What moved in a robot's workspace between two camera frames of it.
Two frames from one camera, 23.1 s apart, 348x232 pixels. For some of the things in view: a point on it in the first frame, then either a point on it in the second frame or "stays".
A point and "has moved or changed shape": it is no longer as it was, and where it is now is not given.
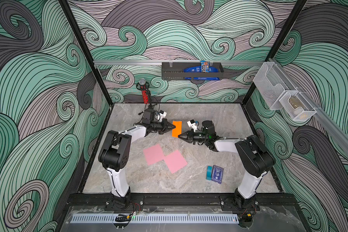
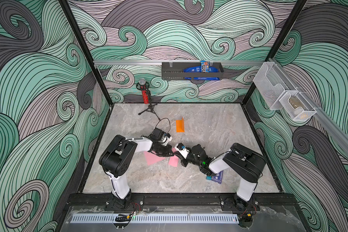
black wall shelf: x=175 y=71 stays
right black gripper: x=191 y=137 to x=184 y=161
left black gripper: x=164 y=129 to x=168 y=149
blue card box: x=217 y=174 stays
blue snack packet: x=204 y=67 stays
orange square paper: x=178 y=130 has moved or changed shape
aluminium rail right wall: x=345 y=140 stays
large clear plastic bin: x=272 y=83 stays
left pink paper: x=153 y=154 stays
